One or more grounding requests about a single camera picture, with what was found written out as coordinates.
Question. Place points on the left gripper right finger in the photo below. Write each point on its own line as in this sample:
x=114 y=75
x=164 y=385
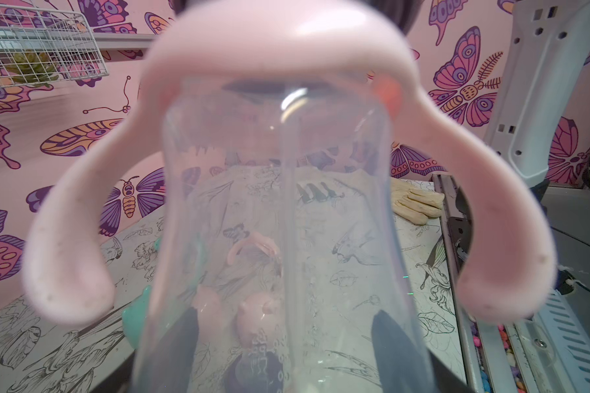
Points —
x=402 y=368

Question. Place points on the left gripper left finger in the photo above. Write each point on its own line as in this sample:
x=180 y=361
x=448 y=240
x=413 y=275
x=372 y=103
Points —
x=167 y=369

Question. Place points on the clear baby bottle body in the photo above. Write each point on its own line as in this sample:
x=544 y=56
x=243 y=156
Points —
x=281 y=185

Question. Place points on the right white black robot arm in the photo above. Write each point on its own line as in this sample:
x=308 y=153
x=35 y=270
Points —
x=550 y=42

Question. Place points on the teal bottle cap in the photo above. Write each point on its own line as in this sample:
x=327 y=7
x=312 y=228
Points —
x=134 y=317

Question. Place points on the pink bottle cap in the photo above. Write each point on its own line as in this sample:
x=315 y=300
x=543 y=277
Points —
x=258 y=320
x=209 y=308

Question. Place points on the purple nipple collar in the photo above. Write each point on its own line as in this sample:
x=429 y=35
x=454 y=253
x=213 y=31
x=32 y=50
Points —
x=255 y=373

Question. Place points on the beige work glove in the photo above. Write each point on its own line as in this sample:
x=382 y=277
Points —
x=414 y=204

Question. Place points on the green object in basket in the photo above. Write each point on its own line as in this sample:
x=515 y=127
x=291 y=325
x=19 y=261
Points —
x=32 y=68

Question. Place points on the white wire basket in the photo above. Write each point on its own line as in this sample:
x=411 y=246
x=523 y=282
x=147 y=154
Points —
x=63 y=34

